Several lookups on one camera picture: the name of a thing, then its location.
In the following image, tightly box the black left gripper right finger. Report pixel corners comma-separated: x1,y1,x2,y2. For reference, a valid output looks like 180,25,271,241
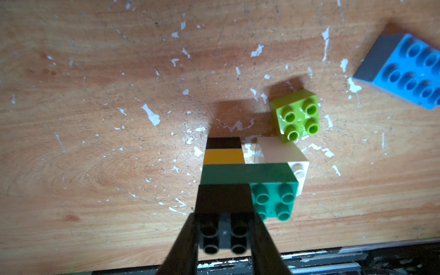
249,213,292,275

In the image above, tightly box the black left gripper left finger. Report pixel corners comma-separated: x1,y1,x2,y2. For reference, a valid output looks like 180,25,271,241
157,213,199,275

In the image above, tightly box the black lego brick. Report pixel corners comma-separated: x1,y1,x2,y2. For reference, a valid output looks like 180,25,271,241
195,184,254,254

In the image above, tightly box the dark green lego brick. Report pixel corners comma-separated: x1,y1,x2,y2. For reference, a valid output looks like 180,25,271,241
201,163,299,222

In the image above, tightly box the white lego brick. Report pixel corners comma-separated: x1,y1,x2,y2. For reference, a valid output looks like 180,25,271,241
254,136,309,197

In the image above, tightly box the yellow lego brick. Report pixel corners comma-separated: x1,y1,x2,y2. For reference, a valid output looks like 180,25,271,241
203,148,245,165

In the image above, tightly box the lime lego brick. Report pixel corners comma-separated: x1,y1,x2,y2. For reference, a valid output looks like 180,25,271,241
269,89,320,143

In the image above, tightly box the blue long lego brick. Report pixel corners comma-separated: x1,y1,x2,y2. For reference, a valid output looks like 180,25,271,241
354,33,440,110

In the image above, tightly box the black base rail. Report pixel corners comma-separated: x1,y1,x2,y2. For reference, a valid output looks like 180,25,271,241
86,238,440,275

